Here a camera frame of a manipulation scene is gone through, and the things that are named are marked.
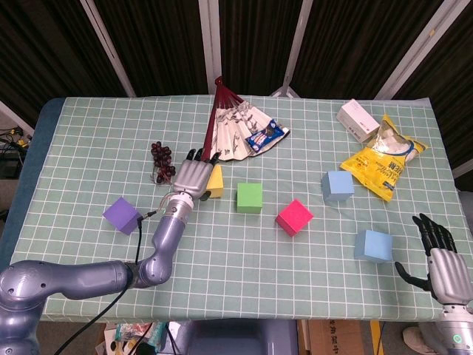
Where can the yellow snack bag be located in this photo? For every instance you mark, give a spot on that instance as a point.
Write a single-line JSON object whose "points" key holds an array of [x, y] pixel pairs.
{"points": [[380, 166]]}

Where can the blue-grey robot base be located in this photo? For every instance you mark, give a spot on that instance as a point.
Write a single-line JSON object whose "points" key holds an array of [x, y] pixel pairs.
{"points": [[236, 338]]}

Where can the green checked tablecloth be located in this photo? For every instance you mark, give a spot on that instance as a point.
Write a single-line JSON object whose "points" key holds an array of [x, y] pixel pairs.
{"points": [[281, 273]]}

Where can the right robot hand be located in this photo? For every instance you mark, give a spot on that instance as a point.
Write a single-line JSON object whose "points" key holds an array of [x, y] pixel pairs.
{"points": [[449, 277]]}

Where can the painted paper folding fan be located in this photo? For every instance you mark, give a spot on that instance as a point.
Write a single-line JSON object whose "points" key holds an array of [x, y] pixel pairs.
{"points": [[233, 125]]}

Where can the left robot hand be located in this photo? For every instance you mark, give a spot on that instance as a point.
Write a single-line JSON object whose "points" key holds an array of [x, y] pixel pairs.
{"points": [[192, 175]]}

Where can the dark red grape bunch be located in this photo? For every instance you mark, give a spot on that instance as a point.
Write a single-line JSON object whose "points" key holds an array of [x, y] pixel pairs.
{"points": [[162, 159]]}

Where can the brown cardboard box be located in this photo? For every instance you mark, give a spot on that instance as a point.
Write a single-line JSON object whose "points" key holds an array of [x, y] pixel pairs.
{"points": [[332, 338]]}

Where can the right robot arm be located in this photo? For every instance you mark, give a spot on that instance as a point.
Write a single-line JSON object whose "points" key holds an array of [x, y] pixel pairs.
{"points": [[458, 333]]}

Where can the white cardboard box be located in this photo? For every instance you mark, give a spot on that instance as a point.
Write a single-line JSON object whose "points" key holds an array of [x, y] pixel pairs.
{"points": [[356, 118]]}

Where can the green foam cube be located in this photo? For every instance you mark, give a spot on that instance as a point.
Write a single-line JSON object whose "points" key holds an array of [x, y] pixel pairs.
{"points": [[249, 197]]}

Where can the purple foam cube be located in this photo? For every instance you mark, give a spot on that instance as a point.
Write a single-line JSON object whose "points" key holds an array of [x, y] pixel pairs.
{"points": [[122, 216]]}

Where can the blue cookie snack packet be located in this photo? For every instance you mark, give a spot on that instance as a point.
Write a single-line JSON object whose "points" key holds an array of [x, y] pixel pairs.
{"points": [[263, 137]]}

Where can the colourful printed bag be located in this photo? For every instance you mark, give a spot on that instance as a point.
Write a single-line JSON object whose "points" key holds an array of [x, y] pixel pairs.
{"points": [[129, 333]]}

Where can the pink foam cube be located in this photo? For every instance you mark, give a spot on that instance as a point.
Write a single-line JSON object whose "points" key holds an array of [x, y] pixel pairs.
{"points": [[293, 218]]}

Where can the white shoe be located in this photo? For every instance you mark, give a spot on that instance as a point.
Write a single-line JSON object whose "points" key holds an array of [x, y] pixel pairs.
{"points": [[419, 340]]}

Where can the yellow foam cube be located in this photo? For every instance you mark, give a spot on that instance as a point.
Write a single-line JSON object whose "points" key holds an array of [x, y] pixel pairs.
{"points": [[216, 183]]}

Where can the white metal frame post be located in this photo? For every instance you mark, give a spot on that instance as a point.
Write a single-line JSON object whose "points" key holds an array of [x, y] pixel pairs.
{"points": [[15, 116], [298, 37], [417, 48], [108, 48], [463, 169], [210, 44]]}

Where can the black electronic device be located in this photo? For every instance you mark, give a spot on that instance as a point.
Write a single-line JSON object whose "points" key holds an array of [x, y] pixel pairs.
{"points": [[9, 168]]}

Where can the light blue foam cube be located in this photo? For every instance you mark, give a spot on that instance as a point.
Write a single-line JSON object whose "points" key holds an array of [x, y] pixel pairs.
{"points": [[373, 246], [337, 185]]}

